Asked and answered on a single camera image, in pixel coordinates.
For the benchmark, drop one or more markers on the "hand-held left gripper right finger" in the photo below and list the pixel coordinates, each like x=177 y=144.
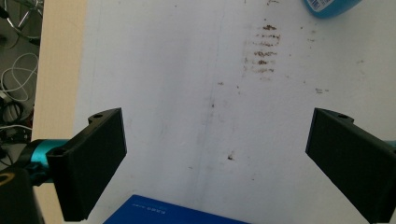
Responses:
x=351 y=161

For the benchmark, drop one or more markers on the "blue cardboard box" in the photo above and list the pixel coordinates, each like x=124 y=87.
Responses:
x=162 y=215

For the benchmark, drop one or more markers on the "black round stool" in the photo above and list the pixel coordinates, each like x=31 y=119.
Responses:
x=30 y=37

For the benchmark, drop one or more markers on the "blue plastic bottle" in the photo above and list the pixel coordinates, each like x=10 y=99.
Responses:
x=330 y=10

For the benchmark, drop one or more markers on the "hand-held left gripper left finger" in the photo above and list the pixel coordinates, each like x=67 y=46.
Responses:
x=84 y=168

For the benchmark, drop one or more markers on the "white table mat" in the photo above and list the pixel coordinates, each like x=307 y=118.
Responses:
x=186 y=77

